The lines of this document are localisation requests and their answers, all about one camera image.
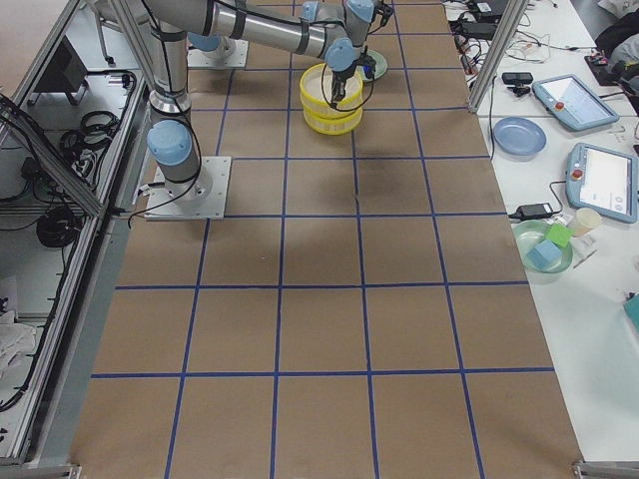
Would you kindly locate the yellow steamer layer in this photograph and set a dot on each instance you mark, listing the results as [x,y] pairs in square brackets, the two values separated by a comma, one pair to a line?
[316,89]
[333,126]

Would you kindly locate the paper cup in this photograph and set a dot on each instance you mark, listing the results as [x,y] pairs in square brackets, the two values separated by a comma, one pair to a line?
[584,221]

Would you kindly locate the green bowl with blocks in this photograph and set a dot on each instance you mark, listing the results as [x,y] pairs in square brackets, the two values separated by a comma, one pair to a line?
[528,234]

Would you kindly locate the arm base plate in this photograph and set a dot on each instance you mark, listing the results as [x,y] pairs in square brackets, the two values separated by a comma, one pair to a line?
[228,56]
[206,199]

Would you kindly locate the blue plate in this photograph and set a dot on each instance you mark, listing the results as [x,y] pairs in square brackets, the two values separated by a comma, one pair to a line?
[519,138]

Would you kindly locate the aluminium frame post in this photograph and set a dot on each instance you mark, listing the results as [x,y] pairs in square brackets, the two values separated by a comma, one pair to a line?
[504,33]

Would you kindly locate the black power adapter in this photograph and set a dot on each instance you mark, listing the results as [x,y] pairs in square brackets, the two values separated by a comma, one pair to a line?
[528,212]

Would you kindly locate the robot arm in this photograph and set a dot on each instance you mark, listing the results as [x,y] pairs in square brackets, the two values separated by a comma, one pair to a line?
[158,32]
[316,26]

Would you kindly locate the far teach pendant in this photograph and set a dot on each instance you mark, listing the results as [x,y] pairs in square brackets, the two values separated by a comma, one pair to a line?
[573,103]

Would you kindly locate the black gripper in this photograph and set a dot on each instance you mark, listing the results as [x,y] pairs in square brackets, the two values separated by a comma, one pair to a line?
[340,82]

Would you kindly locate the light green plate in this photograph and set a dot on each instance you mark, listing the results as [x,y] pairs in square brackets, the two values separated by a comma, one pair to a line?
[374,66]

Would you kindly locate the teach pendant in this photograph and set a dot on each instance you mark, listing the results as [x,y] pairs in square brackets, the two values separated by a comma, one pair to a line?
[573,103]
[603,180]

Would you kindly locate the black webcam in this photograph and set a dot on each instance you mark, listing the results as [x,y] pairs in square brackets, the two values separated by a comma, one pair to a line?
[517,83]

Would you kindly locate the green foam block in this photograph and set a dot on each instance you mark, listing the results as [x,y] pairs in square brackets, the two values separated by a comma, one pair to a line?
[559,234]

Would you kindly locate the white crumpled cloth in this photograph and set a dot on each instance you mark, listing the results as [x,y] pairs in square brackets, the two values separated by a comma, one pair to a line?
[17,339]

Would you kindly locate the near teach pendant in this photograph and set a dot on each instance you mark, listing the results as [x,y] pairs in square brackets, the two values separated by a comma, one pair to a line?
[603,180]

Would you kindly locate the blue foam block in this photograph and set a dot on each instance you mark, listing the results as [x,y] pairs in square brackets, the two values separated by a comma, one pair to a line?
[545,256]

